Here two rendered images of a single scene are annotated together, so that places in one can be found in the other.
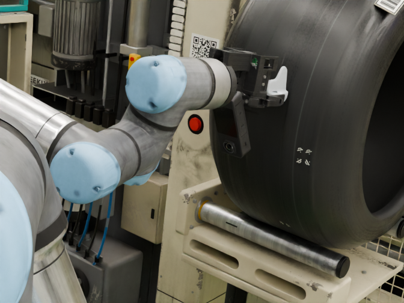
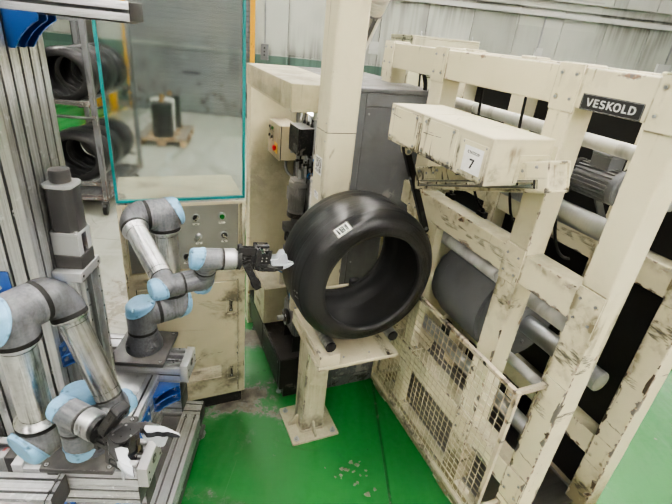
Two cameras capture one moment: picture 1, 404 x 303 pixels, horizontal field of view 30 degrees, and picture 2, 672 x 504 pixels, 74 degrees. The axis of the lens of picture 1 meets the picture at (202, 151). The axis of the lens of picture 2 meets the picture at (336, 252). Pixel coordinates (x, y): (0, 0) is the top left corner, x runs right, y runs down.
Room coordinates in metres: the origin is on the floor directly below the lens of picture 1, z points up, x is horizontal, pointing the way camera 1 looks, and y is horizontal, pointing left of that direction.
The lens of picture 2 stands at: (0.08, -0.95, 2.01)
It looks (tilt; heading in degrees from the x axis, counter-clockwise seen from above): 26 degrees down; 29
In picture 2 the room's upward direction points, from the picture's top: 6 degrees clockwise
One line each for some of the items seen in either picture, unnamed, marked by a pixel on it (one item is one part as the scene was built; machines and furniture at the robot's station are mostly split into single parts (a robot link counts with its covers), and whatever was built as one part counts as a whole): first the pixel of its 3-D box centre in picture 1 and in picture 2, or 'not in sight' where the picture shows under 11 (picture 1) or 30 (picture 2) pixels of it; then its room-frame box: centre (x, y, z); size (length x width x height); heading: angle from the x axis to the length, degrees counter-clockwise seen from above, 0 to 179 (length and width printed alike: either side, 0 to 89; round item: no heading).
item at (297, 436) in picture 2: not in sight; (308, 419); (1.66, -0.02, 0.02); 0.27 x 0.27 x 0.04; 54
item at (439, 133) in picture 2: not in sight; (458, 139); (1.69, -0.51, 1.71); 0.61 x 0.25 x 0.15; 54
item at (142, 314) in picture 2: not in sight; (142, 313); (1.02, 0.45, 0.88); 0.13 x 0.12 x 0.14; 161
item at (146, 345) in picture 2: not in sight; (143, 336); (1.01, 0.46, 0.77); 0.15 x 0.15 x 0.10
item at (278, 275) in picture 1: (262, 264); (314, 334); (1.41, -0.15, 0.83); 0.36 x 0.09 x 0.06; 54
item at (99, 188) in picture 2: not in sight; (90, 112); (2.97, 3.91, 0.96); 1.36 x 0.71 x 1.92; 34
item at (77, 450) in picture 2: not in sight; (83, 435); (0.50, 0.02, 0.94); 0.11 x 0.08 x 0.11; 8
